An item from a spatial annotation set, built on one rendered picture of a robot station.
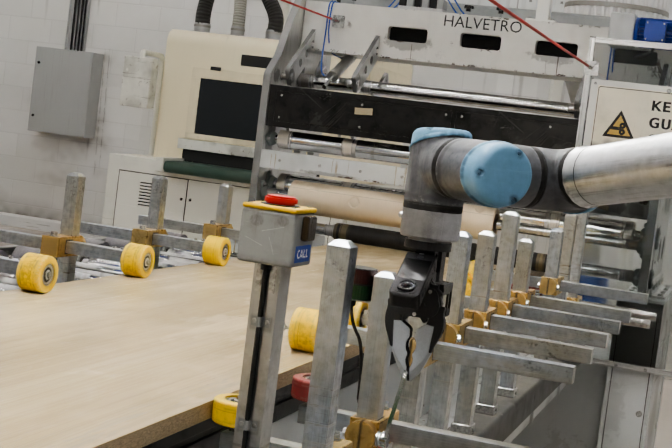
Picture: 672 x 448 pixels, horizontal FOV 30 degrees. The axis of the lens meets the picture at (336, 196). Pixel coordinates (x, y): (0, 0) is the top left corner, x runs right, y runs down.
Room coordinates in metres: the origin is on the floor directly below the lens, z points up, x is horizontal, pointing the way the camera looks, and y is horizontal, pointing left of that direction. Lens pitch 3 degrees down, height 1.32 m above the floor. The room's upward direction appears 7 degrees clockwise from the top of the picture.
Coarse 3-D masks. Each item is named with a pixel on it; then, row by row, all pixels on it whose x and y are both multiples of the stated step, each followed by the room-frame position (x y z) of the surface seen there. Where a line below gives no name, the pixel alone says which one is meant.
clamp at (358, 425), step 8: (352, 416) 1.97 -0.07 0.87; (384, 416) 2.00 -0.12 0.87; (352, 424) 1.95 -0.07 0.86; (360, 424) 1.94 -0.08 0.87; (368, 424) 1.94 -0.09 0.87; (376, 424) 1.95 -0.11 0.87; (384, 424) 1.98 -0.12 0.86; (344, 432) 1.96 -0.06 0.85; (352, 432) 1.94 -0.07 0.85; (360, 432) 1.95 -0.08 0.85; (368, 432) 1.94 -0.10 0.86; (376, 432) 1.95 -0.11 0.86; (352, 440) 1.94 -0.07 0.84; (360, 440) 1.94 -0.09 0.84; (368, 440) 1.94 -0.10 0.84
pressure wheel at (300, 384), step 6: (294, 378) 2.04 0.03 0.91; (300, 378) 2.04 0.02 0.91; (306, 378) 2.05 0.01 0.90; (294, 384) 2.04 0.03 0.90; (300, 384) 2.03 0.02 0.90; (306, 384) 2.02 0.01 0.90; (294, 390) 2.04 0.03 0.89; (300, 390) 2.02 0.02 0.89; (306, 390) 2.02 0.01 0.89; (294, 396) 2.03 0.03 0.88; (300, 396) 2.02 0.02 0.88; (306, 396) 2.02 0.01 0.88; (306, 402) 2.05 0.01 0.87
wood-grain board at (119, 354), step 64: (320, 256) 4.09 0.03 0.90; (384, 256) 4.36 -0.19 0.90; (0, 320) 2.25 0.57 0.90; (64, 320) 2.33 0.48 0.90; (128, 320) 2.42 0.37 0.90; (192, 320) 2.51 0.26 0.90; (0, 384) 1.76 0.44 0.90; (64, 384) 1.81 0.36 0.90; (128, 384) 1.86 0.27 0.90; (192, 384) 1.92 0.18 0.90
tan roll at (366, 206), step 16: (272, 192) 4.83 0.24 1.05; (288, 192) 4.76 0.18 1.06; (304, 192) 4.74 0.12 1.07; (320, 192) 4.73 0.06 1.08; (336, 192) 4.71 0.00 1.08; (352, 192) 4.70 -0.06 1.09; (368, 192) 4.69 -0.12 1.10; (384, 192) 4.70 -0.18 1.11; (320, 208) 4.72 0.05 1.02; (336, 208) 4.70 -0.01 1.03; (352, 208) 4.68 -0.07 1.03; (368, 208) 4.66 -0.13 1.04; (384, 208) 4.64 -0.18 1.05; (400, 208) 4.62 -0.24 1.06; (464, 208) 4.56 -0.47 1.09; (480, 208) 4.56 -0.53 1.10; (496, 208) 4.56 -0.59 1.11; (384, 224) 4.67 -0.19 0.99; (400, 224) 4.64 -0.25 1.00; (464, 224) 4.54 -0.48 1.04; (480, 224) 4.52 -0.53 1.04; (496, 224) 4.55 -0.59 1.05
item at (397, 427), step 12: (300, 408) 2.05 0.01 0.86; (300, 420) 2.04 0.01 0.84; (336, 420) 2.03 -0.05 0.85; (348, 420) 2.02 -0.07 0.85; (396, 420) 2.02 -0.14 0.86; (396, 432) 1.99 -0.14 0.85; (408, 432) 1.99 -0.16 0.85; (420, 432) 1.98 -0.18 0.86; (432, 432) 1.98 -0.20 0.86; (444, 432) 1.98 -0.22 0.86; (456, 432) 1.99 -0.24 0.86; (408, 444) 1.99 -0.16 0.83; (420, 444) 1.98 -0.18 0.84; (432, 444) 1.97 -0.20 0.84; (444, 444) 1.97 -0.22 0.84; (456, 444) 1.96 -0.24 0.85; (468, 444) 1.96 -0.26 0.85; (480, 444) 1.95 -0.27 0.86; (492, 444) 1.94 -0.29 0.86; (504, 444) 1.95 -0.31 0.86; (516, 444) 1.96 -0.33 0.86
